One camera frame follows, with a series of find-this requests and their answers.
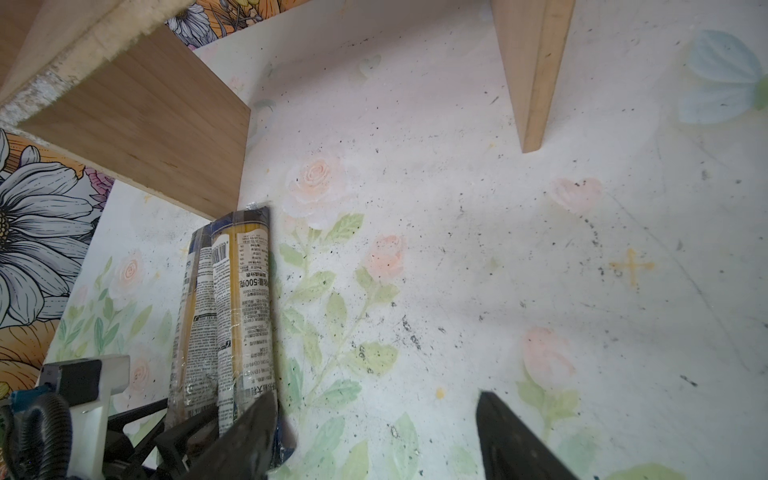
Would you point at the Ankara spaghetti bag right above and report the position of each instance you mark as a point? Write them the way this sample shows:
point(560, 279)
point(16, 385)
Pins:
point(240, 255)

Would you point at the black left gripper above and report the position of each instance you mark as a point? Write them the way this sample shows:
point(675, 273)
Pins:
point(162, 453)

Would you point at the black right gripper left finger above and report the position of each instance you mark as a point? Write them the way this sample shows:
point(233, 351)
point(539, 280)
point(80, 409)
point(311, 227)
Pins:
point(245, 451)

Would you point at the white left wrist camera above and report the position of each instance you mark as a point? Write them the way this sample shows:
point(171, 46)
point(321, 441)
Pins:
point(88, 385)

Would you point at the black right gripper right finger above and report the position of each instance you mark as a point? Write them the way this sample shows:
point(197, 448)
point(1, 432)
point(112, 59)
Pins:
point(509, 449)

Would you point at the Ankara spaghetti bag left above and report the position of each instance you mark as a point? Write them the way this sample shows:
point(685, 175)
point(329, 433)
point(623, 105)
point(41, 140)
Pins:
point(193, 380)

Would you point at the ankara spaghetti bag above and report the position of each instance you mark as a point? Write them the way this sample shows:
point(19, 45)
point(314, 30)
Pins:
point(193, 380)
point(240, 255)

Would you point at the wooden two-tier shelf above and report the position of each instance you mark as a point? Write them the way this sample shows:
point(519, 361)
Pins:
point(107, 84)

